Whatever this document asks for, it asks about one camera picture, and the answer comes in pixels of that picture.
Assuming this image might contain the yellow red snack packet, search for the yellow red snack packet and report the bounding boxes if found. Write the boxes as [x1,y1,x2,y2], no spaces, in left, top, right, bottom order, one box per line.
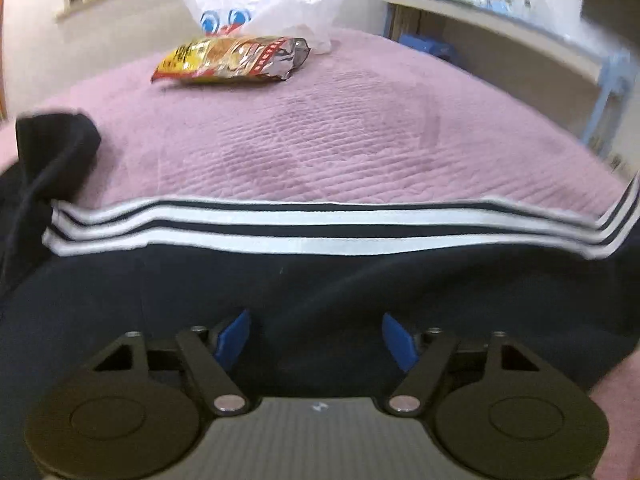
[151,36,311,84]

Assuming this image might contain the dark navy striped garment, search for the dark navy striped garment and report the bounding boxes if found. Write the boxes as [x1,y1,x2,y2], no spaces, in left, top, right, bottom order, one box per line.
[1,113,639,479]

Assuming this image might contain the purple quilted bed cover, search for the purple quilted bed cover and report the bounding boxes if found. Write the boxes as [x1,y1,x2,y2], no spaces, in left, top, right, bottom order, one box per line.
[1,30,639,479]

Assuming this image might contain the blue plastic stool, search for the blue plastic stool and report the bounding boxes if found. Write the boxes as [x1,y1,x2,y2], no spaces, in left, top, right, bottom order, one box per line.
[398,34,459,64]

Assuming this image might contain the blue white wall desk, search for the blue white wall desk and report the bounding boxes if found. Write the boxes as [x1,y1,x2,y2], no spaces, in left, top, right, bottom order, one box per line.
[382,0,639,157]

